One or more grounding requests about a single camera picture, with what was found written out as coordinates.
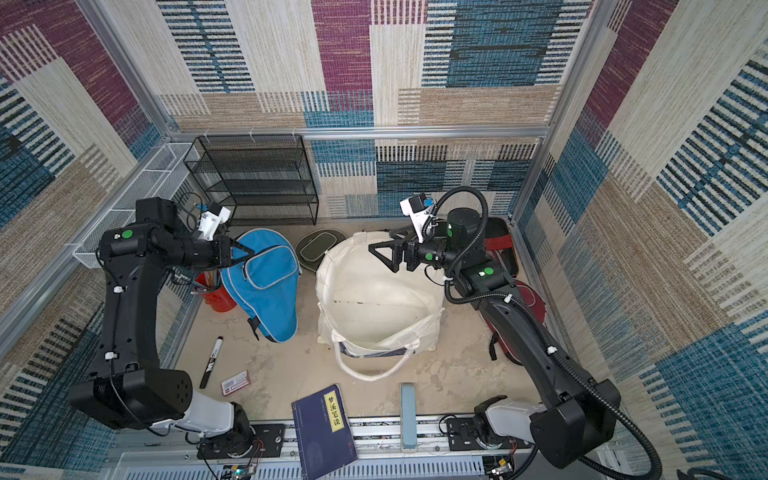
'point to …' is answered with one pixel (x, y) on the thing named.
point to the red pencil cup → (217, 297)
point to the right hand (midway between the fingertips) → (386, 244)
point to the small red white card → (235, 383)
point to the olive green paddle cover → (312, 246)
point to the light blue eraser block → (409, 415)
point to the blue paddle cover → (266, 283)
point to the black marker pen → (216, 348)
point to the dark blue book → (323, 431)
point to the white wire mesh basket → (162, 179)
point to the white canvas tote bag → (365, 306)
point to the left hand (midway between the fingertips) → (250, 254)
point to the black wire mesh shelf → (263, 180)
